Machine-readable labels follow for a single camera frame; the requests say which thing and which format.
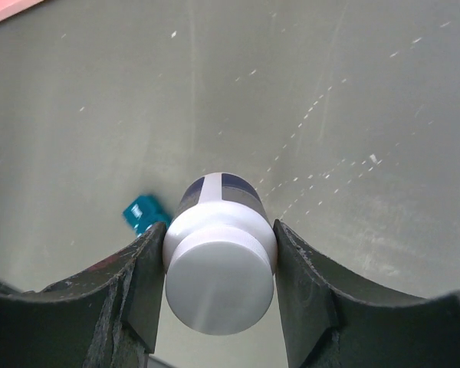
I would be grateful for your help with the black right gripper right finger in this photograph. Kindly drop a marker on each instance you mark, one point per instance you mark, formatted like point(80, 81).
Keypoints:
point(333, 317)

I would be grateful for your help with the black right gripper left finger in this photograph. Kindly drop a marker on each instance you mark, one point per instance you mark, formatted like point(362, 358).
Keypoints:
point(104, 316)

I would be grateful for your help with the teal pill organizer box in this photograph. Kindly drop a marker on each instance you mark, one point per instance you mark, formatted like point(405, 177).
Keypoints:
point(144, 212)

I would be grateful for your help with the white pill bottle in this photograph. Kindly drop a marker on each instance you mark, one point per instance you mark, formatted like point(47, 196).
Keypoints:
point(220, 254)

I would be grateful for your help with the pink three-tier wooden shelf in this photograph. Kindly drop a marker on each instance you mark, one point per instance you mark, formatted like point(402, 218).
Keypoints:
point(10, 8)

